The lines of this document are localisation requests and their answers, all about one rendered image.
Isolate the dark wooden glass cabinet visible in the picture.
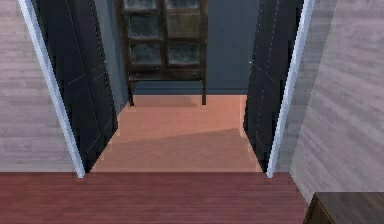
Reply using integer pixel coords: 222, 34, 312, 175
113, 0, 209, 107

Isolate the black room door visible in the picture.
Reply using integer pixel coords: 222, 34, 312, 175
32, 0, 119, 174
242, 0, 305, 174

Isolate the dark brown wooden furniture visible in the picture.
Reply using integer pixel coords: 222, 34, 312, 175
302, 191, 384, 224

